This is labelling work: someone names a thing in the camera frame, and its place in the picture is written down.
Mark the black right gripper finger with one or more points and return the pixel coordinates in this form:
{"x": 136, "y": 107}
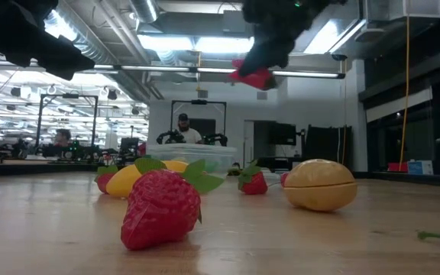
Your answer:
{"x": 262, "y": 61}

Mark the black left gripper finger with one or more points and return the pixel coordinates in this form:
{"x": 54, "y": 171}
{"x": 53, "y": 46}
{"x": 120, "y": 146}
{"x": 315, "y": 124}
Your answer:
{"x": 69, "y": 61}

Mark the red toy chili pepper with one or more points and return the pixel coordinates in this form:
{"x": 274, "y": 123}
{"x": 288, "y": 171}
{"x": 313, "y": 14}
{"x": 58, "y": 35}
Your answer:
{"x": 256, "y": 80}

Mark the yellow toy banana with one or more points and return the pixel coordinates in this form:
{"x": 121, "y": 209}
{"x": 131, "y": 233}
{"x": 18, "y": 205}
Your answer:
{"x": 122, "y": 183}

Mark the tan toy bread roll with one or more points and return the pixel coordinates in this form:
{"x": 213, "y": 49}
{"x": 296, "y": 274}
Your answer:
{"x": 319, "y": 187}

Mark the black background monitor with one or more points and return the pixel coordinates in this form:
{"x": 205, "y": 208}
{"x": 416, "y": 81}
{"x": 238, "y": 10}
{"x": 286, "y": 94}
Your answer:
{"x": 283, "y": 133}

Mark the person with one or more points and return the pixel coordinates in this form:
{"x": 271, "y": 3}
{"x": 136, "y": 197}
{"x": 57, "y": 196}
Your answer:
{"x": 62, "y": 137}
{"x": 189, "y": 135}

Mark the long ceiling light fixture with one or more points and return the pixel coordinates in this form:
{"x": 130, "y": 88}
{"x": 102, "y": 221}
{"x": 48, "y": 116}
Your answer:
{"x": 159, "y": 68}

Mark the black panel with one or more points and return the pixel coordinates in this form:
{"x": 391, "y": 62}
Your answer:
{"x": 327, "y": 145}

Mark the clear plastic container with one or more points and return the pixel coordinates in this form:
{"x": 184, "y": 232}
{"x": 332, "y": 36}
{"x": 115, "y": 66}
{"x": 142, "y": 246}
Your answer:
{"x": 204, "y": 153}

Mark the small toy strawberry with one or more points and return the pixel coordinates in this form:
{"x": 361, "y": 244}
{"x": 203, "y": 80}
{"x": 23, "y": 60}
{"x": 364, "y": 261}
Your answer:
{"x": 256, "y": 185}

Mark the red box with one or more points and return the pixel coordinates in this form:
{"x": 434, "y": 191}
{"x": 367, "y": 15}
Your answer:
{"x": 397, "y": 167}

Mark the red toy strawberry with leaves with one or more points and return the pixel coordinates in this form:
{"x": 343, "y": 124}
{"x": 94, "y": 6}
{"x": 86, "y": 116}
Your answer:
{"x": 159, "y": 210}

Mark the blue box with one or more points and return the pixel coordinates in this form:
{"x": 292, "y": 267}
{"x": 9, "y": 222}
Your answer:
{"x": 420, "y": 167}

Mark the black background rig frame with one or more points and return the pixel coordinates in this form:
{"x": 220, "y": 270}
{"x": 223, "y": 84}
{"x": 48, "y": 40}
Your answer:
{"x": 39, "y": 122}
{"x": 199, "y": 102}

